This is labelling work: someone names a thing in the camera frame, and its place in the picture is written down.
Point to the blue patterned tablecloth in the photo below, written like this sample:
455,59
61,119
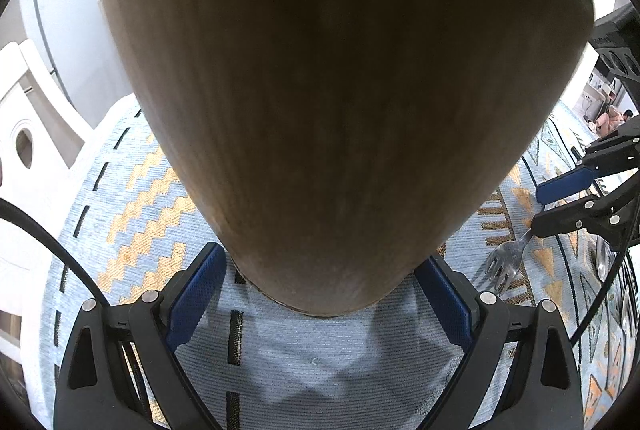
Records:
310,360

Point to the metal spoon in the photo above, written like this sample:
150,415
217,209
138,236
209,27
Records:
601,262

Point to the white refrigerator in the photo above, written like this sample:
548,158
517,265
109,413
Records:
65,35

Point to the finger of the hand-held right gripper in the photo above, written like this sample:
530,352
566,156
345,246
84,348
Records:
565,185
565,220

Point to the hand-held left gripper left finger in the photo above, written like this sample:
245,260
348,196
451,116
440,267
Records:
197,295

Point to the white dining chair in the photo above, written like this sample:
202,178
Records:
45,110

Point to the wooden utensil holder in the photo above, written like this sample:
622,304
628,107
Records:
325,110

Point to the metal fork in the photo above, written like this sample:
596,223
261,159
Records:
502,267

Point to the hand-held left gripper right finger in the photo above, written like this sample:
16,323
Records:
442,305

